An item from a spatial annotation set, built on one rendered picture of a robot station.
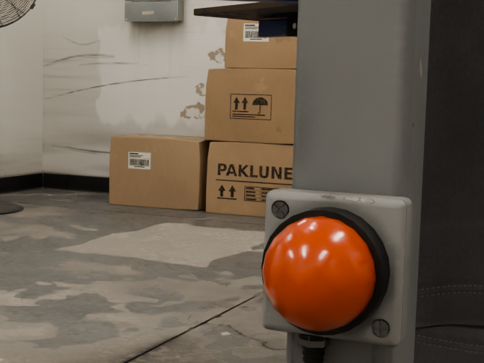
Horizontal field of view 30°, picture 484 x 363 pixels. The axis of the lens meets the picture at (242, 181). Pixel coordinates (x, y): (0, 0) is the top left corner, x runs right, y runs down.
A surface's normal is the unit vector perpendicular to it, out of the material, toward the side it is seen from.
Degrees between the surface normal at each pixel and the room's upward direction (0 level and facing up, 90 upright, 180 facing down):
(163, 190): 90
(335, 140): 90
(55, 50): 90
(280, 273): 80
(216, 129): 91
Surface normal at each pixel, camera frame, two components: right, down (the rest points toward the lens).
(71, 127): -0.40, 0.08
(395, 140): -0.15, 0.09
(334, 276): 0.11, -0.07
